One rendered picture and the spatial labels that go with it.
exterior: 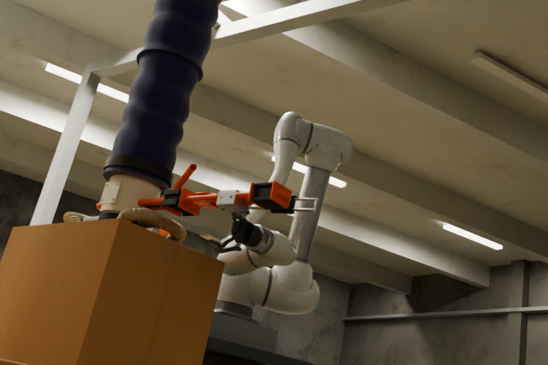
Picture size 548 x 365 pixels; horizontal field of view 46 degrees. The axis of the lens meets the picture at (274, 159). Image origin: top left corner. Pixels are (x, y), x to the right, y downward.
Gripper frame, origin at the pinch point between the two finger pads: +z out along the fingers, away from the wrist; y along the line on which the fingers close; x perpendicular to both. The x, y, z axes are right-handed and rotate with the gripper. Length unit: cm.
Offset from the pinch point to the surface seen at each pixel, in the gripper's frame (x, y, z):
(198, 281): -4.6, 21.6, 2.7
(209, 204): -11.6, 1.5, 11.8
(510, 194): 168, -289, -685
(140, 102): 23.8, -33.1, 20.4
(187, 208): -2.4, 2.2, 11.5
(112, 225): -0.5, 15.3, 33.8
